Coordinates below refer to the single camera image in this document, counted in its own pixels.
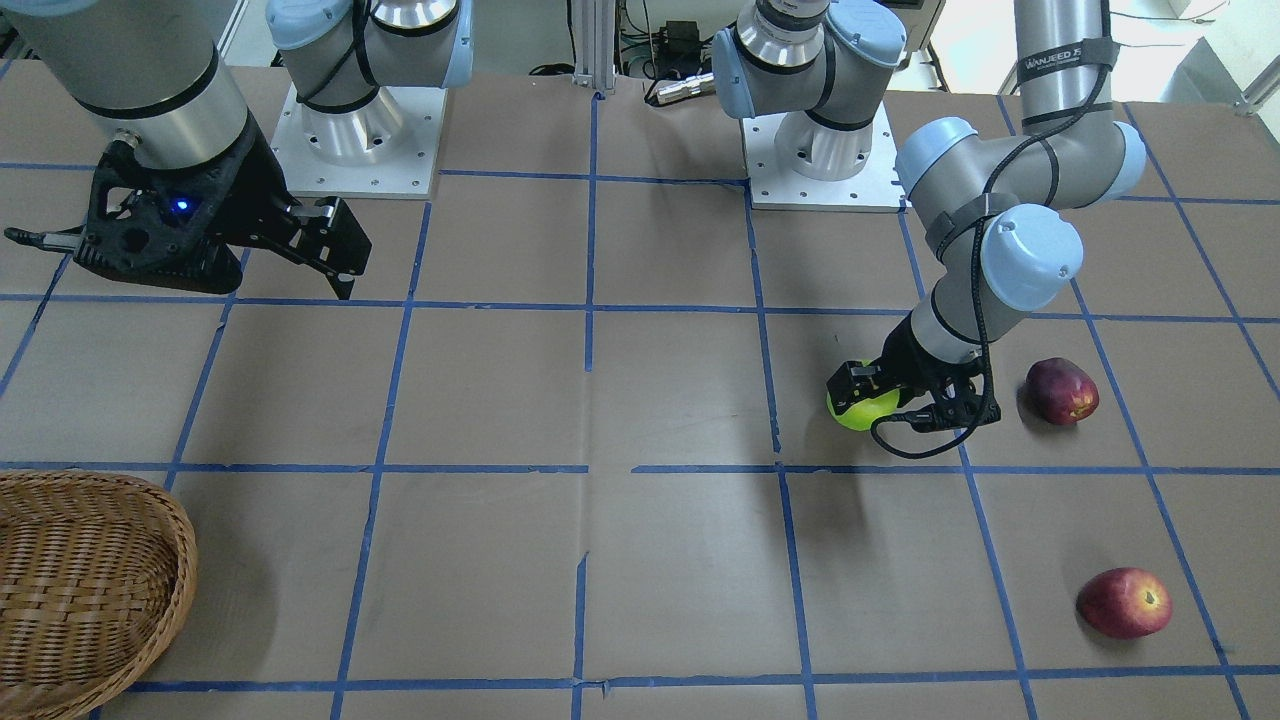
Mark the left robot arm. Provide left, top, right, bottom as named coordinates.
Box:
left=710, top=1, right=1146, bottom=432

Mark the green apple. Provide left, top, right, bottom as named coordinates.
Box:
left=826, top=360, right=900, bottom=430

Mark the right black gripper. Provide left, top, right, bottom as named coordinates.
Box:
left=72, top=126, right=372, bottom=301

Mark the wicker basket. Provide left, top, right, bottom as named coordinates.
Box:
left=1, top=470, right=198, bottom=719

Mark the aluminium frame post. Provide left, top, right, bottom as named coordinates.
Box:
left=568, top=0, right=618, bottom=99

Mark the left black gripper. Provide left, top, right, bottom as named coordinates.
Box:
left=826, top=319, right=1001, bottom=432

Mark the dark red apple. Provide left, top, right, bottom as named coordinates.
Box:
left=1025, top=357, right=1100, bottom=427

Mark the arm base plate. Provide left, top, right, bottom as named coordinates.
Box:
left=270, top=87, right=449, bottom=200
left=740, top=104, right=908, bottom=213

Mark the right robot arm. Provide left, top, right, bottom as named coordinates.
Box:
left=3, top=1, right=474, bottom=300

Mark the red yellow apple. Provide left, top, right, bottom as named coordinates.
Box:
left=1075, top=568, right=1172, bottom=641

